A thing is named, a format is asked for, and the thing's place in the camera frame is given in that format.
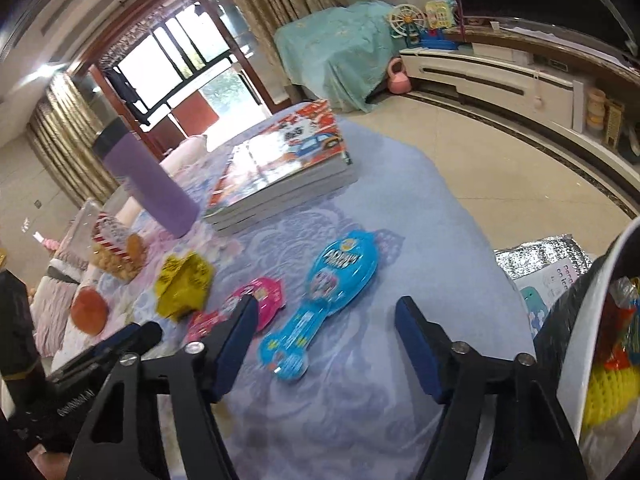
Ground glass balcony door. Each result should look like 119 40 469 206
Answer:
87 0 281 151

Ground white bin with black bag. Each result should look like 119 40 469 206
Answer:
532 217 640 480

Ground white tissue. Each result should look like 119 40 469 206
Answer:
581 425 640 480

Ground pink fringed cushion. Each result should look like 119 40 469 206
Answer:
30 247 96 356

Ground red orange snack wrapper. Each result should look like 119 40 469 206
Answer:
600 305 638 367

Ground striped snack bag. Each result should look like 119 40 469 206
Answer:
90 212 146 281

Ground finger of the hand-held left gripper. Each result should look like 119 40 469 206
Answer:
89 323 144 362
47 321 164 387

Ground white-edged book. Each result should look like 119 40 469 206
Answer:
207 167 359 237
204 160 356 226

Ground stacked yellow cups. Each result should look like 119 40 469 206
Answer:
585 87 608 133

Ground colourful toy board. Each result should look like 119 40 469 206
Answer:
425 0 458 28

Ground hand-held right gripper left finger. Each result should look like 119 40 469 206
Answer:
65 294 260 480

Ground silver insulated bag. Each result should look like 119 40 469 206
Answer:
492 234 596 311

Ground red cartoon picture book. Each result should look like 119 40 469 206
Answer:
206 100 351 211

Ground toy ferris wheel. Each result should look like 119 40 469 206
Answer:
387 4 426 43

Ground beige patterned curtain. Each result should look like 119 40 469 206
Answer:
207 0 351 106
27 72 121 206

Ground blue plastic toy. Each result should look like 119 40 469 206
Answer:
409 30 458 52

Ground pink toy kettlebell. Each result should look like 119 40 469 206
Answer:
386 57 412 95

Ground teal covered chair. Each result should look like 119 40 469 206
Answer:
275 1 406 113

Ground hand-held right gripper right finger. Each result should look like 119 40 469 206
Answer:
394 296 588 480

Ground white television stand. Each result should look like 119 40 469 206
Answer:
400 20 640 161

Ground pink toy blister pack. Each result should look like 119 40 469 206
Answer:
187 276 286 343

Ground yellow crumpled wrapper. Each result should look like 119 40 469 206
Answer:
156 252 213 321

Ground blue toy blister pack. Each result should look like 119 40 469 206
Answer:
257 230 378 383

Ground clear plastic container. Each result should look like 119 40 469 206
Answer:
65 199 108 256

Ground yellow foam fruit net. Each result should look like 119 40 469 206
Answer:
582 352 640 428

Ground purple drink bottle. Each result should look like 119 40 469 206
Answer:
91 116 201 237

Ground person's left hand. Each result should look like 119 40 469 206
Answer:
27 447 71 480

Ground orange round fruit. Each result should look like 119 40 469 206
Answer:
70 286 108 336

